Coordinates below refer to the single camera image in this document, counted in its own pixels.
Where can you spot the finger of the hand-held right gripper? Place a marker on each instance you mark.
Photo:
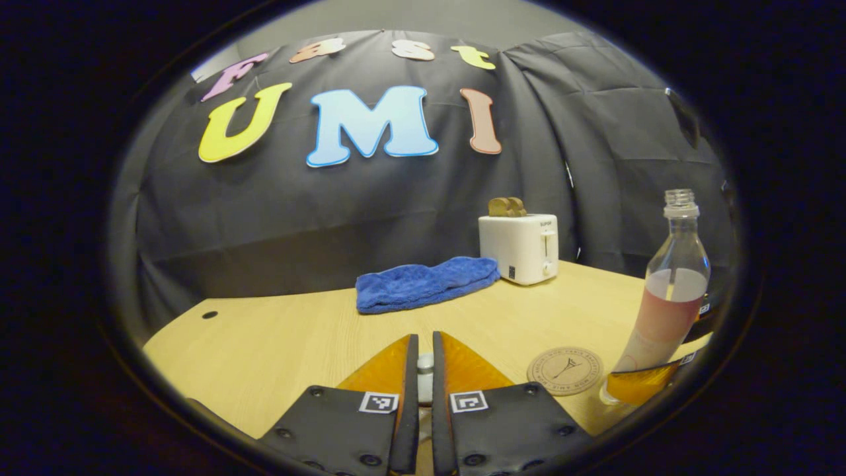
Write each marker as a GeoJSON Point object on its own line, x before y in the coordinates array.
{"type": "Point", "coordinates": [644, 385]}
{"type": "Point", "coordinates": [706, 316]}

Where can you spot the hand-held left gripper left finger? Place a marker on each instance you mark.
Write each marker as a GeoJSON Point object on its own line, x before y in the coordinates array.
{"type": "Point", "coordinates": [411, 410]}

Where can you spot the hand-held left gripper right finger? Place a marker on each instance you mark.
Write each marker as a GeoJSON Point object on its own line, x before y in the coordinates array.
{"type": "Point", "coordinates": [441, 416]}

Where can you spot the clear plastic water bottle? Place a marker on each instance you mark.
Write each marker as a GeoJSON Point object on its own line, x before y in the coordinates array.
{"type": "Point", "coordinates": [667, 311]}

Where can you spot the round cork coaster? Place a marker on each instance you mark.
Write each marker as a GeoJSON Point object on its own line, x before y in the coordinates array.
{"type": "Point", "coordinates": [565, 371]}

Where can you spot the blue towel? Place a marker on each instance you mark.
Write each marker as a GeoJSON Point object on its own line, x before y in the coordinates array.
{"type": "Point", "coordinates": [426, 284]}

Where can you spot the white toaster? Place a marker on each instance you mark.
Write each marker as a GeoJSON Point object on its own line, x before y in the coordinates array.
{"type": "Point", "coordinates": [519, 248]}

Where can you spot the brown toast slice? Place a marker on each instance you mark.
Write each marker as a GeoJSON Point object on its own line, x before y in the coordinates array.
{"type": "Point", "coordinates": [518, 207]}
{"type": "Point", "coordinates": [498, 207]}

